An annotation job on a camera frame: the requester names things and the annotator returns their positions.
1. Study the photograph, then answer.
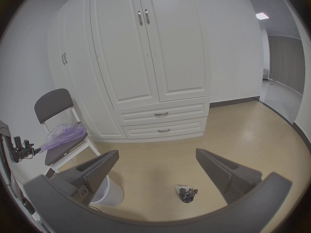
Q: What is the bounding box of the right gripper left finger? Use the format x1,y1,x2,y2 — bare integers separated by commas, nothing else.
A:
52,150,119,206

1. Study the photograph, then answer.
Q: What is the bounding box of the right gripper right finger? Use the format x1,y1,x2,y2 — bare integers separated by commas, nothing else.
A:
196,148,263,206

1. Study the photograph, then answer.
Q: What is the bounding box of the purple plastic bag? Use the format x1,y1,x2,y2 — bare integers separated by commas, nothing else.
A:
39,122,87,152

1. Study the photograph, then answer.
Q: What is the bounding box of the white trash bin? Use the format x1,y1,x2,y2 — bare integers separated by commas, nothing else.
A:
89,175,124,206

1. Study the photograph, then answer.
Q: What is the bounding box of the crumpled black plastic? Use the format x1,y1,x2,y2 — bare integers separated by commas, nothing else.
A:
179,188,198,204

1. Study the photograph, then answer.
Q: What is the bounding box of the grey and white chair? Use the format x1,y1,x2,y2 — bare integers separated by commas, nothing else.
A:
34,88,101,179

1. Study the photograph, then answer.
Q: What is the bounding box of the white wardrobe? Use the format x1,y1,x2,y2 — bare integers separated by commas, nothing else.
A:
47,0,211,143

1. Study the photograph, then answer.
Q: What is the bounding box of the grey curtain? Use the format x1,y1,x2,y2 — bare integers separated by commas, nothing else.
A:
267,35,305,95

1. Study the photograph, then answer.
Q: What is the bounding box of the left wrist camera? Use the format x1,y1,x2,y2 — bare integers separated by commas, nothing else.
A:
14,136,34,150

